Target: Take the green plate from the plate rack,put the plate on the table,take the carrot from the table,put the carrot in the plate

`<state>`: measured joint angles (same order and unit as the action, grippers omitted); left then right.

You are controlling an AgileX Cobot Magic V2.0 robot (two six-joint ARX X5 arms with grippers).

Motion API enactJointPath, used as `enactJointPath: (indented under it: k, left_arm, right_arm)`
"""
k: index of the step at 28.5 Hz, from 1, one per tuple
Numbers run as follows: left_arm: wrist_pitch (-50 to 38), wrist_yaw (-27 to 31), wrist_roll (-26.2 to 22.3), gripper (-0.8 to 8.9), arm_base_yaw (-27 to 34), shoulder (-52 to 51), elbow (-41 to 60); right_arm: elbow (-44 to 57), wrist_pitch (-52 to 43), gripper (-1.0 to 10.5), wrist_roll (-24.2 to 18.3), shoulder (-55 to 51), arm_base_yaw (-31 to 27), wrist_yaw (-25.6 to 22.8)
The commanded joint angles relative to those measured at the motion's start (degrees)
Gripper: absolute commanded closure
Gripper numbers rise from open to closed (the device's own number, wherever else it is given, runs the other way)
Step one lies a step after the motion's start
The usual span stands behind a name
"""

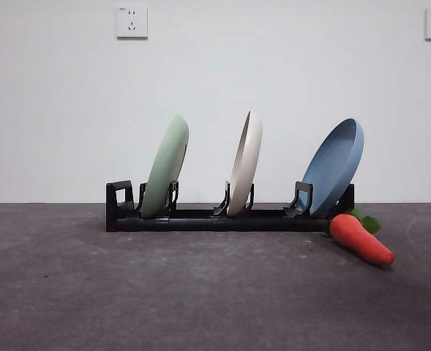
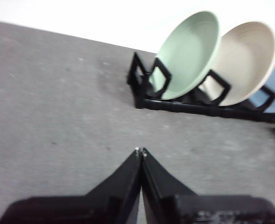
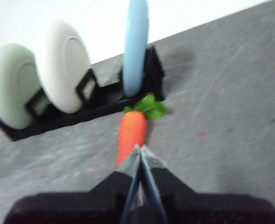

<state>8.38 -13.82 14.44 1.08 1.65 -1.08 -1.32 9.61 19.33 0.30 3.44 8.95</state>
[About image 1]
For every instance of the blue plate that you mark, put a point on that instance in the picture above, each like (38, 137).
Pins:
(332, 172)

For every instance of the orange carrot with green leaves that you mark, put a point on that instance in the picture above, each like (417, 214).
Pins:
(358, 239)

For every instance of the black plate rack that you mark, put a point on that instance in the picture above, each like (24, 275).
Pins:
(200, 223)

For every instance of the beige plate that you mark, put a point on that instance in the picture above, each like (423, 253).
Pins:
(245, 172)

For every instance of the green plate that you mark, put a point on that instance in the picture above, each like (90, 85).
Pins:
(164, 168)

